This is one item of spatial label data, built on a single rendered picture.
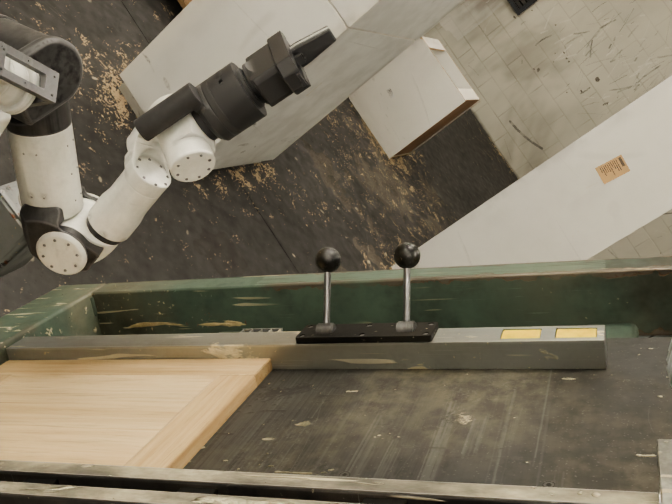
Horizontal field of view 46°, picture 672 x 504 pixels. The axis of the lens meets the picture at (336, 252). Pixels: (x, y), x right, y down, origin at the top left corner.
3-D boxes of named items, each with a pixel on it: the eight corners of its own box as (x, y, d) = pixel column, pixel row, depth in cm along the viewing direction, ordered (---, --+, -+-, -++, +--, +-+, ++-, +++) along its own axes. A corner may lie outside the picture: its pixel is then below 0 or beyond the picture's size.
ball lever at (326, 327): (318, 339, 116) (321, 250, 119) (342, 339, 115) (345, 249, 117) (308, 336, 112) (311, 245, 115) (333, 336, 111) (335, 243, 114)
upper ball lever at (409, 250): (397, 338, 112) (398, 246, 115) (423, 338, 110) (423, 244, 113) (389, 335, 108) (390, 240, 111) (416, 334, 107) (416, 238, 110)
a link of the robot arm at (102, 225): (152, 214, 115) (87, 291, 124) (171, 180, 123) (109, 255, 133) (90, 170, 112) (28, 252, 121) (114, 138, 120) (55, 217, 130)
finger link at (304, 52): (338, 41, 110) (301, 66, 111) (326, 23, 108) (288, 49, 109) (340, 46, 109) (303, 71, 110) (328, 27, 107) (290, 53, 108)
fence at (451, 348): (31, 357, 138) (25, 336, 136) (607, 352, 104) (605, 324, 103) (11, 370, 133) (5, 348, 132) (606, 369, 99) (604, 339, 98)
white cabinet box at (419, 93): (369, 96, 645) (438, 39, 613) (408, 154, 640) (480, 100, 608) (347, 96, 604) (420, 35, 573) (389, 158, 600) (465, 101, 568)
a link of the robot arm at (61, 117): (-17, 117, 115) (-37, 25, 108) (37, 100, 121) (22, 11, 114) (30, 142, 110) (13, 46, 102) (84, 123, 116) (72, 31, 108)
